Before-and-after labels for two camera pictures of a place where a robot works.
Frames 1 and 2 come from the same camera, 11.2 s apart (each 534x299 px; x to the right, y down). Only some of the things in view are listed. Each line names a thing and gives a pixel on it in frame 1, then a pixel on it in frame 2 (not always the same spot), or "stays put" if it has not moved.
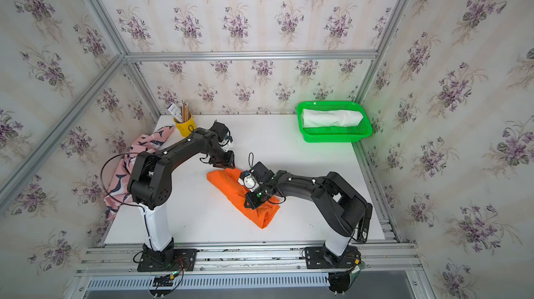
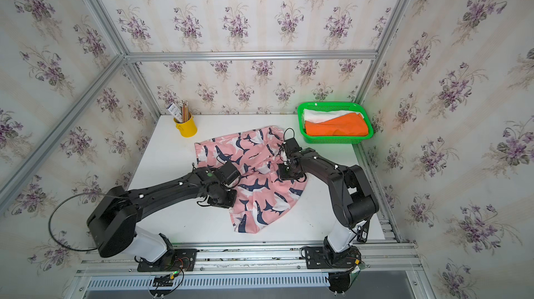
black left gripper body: [220, 158] to [224, 198]
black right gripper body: [254, 198] to [285, 172]
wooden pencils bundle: [184, 110] stays put
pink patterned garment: [140, 141] to [263, 199]
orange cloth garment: [227, 181] to [347, 124]
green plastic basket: [341, 133] stays put
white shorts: [314, 118] stays put
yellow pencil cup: [186, 128] stays put
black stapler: [362, 232] stays put
